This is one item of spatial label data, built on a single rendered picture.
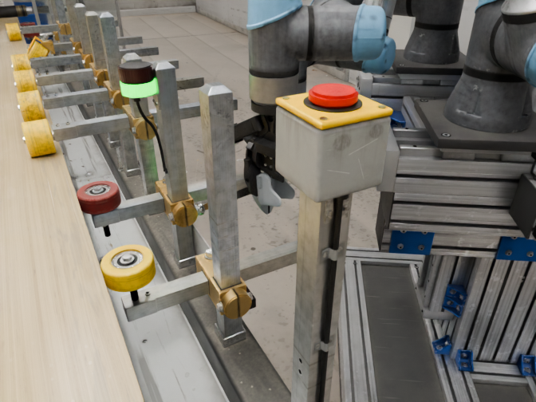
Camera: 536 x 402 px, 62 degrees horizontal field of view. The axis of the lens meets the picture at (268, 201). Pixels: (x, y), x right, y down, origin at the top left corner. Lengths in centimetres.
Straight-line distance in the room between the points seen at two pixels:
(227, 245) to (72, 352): 26
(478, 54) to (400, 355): 97
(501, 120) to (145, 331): 80
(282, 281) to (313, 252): 162
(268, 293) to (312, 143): 166
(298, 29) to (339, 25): 6
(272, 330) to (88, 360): 129
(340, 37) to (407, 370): 109
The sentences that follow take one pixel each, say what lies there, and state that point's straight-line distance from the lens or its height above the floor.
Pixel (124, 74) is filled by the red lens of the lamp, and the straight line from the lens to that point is 82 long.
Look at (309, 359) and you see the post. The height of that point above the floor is 94.
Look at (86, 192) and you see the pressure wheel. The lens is 95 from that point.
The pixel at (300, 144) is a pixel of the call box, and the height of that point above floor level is 119.
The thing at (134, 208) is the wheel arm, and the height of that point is 85.
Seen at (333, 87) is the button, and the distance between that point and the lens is 38.
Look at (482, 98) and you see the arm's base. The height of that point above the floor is 109.
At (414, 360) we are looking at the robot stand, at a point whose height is 21.
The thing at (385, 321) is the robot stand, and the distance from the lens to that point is 162.
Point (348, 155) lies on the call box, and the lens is 36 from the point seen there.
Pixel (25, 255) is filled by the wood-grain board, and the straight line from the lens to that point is 81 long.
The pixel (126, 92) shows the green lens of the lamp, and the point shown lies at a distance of 83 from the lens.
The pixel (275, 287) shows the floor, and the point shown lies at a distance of 201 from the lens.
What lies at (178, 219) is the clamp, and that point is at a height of 84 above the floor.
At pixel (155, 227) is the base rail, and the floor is 70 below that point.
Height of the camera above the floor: 134
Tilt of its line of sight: 31 degrees down
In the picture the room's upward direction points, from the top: straight up
